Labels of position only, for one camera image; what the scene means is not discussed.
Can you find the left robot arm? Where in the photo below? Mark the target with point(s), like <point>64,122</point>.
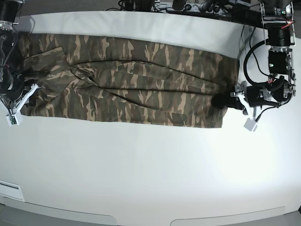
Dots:
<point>276,19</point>

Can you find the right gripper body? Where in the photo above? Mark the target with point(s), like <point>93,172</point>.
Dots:
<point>18,94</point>

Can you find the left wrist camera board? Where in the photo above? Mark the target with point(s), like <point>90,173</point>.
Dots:
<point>251,125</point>

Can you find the white box at table edge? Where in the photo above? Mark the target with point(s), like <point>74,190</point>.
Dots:
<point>11,191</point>

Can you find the camouflage T-shirt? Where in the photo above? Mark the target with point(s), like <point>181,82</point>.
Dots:
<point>112,79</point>

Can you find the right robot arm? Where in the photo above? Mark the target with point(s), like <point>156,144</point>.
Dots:
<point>11,62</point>

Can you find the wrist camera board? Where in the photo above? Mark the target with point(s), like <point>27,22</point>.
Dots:
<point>15,119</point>
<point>251,125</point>

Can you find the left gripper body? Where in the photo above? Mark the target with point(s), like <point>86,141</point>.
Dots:
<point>240,92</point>

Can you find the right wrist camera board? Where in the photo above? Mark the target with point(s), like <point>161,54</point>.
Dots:
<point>15,119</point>

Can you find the black background equipment clutter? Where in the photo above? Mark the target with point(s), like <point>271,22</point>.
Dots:
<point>188,7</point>

